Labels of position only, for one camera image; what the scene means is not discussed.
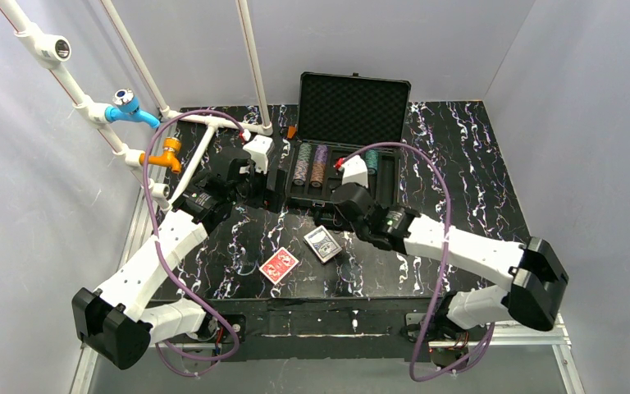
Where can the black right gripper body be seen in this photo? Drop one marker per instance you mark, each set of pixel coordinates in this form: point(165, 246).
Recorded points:
point(326, 216)

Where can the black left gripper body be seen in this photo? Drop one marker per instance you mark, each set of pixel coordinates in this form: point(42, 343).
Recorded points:
point(274, 186)

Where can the green poker chip stack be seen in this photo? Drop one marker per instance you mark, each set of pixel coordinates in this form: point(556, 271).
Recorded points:
point(301, 164)

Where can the blue playing card deck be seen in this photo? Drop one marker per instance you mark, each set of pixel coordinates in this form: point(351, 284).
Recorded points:
point(323, 244)

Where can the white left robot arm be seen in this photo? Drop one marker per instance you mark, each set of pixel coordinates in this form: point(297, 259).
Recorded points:
point(114, 319)

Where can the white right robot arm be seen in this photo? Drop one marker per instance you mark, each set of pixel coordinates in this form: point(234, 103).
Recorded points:
point(528, 281)

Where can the black poker set case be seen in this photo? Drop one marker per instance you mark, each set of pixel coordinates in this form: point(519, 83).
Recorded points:
point(345, 113)

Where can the red playing card deck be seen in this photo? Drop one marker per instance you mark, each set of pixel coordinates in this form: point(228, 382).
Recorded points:
point(279, 265)

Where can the purple poker chip stack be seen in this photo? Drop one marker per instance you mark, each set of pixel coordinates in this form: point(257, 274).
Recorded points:
point(319, 166)

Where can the small orange block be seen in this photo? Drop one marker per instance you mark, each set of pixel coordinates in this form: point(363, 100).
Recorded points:
point(291, 131)

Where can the clear round acrylic disc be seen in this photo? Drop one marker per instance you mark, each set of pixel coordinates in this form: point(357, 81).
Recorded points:
point(245, 265)

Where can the teal poker chip stack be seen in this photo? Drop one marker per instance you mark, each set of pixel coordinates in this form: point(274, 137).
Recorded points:
point(372, 159)

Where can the orange plastic faucet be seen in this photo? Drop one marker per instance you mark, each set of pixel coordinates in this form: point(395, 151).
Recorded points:
point(168, 158)

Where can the blue plastic faucet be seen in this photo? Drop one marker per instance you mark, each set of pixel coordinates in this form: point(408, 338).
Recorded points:
point(126, 107)

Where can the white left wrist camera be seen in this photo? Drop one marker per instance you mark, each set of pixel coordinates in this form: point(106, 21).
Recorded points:
point(259, 148)

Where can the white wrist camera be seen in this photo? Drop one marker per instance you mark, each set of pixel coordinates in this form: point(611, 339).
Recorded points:
point(353, 170)
point(259, 148)

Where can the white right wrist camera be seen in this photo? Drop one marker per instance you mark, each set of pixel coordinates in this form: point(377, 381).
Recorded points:
point(353, 170)

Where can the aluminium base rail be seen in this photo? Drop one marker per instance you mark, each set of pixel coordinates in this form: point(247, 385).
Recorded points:
point(263, 323)

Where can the white PVC pipe frame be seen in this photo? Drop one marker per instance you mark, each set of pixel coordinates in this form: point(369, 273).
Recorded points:
point(52, 51)

